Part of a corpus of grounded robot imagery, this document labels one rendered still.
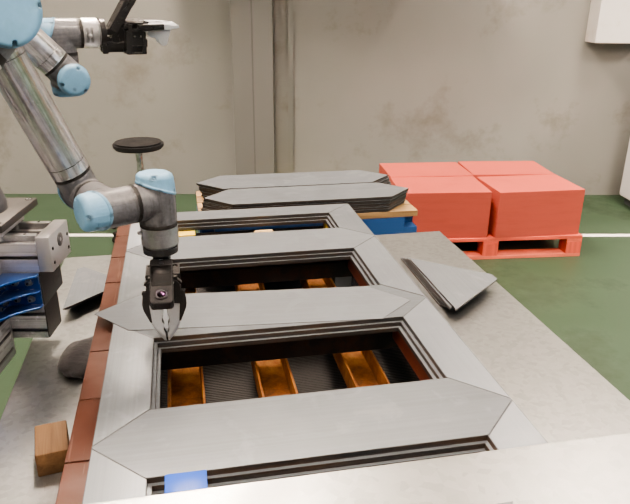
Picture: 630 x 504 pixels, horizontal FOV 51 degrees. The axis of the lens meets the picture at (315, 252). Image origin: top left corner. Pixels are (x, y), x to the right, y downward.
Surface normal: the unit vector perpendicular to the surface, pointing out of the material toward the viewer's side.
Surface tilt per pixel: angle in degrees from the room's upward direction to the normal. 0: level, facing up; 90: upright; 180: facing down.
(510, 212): 90
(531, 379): 0
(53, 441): 0
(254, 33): 90
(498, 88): 90
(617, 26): 90
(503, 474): 0
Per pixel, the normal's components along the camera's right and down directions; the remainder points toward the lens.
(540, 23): 0.03, 0.37
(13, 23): 0.70, 0.18
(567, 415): 0.01, -0.93
